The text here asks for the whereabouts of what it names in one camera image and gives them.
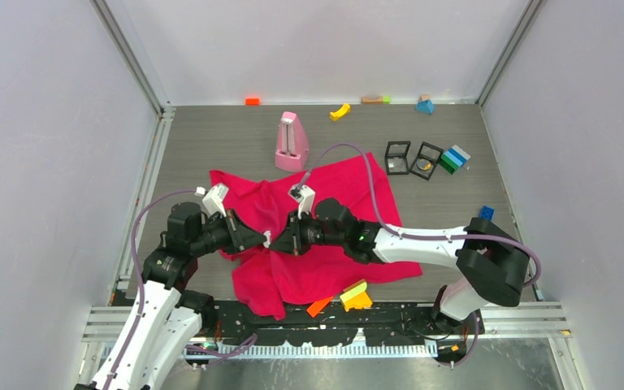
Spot pink metronome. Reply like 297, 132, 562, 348
275, 111, 310, 173

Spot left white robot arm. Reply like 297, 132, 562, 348
75, 202, 267, 389

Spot orange rectangular block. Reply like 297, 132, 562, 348
306, 296, 334, 318

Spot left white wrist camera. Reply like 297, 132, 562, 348
194, 183, 229, 217

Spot left black display frame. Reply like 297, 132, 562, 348
384, 141, 411, 176

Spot black display frame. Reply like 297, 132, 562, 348
384, 141, 411, 176
409, 141, 444, 180

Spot stacked green blue bricks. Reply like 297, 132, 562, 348
439, 145, 470, 175

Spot red cloth garment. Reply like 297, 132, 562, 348
210, 154, 423, 319

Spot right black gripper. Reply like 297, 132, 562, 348
270, 209, 346, 258

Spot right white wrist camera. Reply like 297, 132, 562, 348
288, 184, 316, 219

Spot yellow curved block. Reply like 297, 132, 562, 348
329, 103, 351, 122

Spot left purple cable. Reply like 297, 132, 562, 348
99, 188, 206, 390

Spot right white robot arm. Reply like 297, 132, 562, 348
269, 198, 530, 334

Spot right black display frame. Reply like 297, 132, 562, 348
409, 141, 444, 180

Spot tan wooden block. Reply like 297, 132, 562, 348
361, 95, 392, 105

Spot round silver brooch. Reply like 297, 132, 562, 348
262, 230, 271, 249

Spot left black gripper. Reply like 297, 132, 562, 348
190, 208, 267, 258

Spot blue lego brick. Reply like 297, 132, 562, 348
479, 206, 495, 221

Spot yellow block pile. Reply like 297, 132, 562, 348
340, 279, 373, 312

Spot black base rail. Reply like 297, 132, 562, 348
197, 301, 475, 347

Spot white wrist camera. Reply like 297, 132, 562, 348
194, 183, 229, 217
288, 184, 316, 219

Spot blue triangular block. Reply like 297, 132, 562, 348
415, 94, 436, 115

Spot small orange block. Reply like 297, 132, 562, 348
245, 96, 261, 106

